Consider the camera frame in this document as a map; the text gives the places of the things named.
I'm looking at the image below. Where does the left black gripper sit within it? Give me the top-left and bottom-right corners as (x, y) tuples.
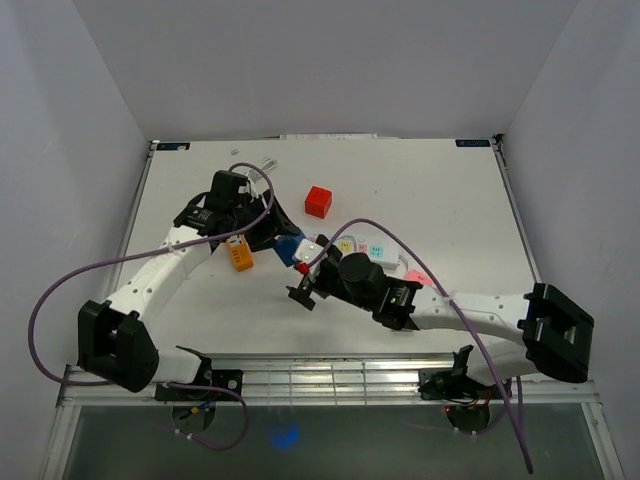
(229, 189), (300, 253)

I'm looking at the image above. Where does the blue cube plug adapter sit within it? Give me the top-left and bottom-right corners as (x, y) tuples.
(273, 235), (305, 268)

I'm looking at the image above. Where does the orange power strip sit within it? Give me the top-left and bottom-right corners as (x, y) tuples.
(226, 235), (254, 272)

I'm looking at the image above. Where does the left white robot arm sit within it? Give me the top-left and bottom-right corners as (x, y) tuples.
(78, 170), (303, 400)

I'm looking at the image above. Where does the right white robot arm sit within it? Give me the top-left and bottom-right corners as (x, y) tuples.
(289, 236), (595, 397)

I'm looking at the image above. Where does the pink flat plug adapter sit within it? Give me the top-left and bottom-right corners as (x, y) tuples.
(404, 269), (434, 286)

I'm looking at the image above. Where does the white multicolour power strip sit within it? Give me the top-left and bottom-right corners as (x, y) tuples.
(306, 231), (401, 271)

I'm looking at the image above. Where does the red cube socket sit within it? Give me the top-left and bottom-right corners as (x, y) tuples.
(304, 186), (333, 219)

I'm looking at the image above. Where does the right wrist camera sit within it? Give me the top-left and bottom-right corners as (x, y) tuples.
(293, 238), (323, 278)

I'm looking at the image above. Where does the white coiled cable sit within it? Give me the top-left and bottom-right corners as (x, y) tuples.
(244, 157), (279, 184)

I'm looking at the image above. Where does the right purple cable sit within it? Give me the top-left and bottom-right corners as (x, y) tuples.
(304, 218), (535, 475)

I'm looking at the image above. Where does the aluminium frame rail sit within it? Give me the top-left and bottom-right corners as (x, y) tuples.
(58, 353), (601, 407)

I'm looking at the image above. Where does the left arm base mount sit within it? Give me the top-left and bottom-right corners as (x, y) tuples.
(153, 346), (244, 402)

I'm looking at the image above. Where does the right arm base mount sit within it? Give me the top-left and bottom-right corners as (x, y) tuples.
(417, 345), (502, 406)

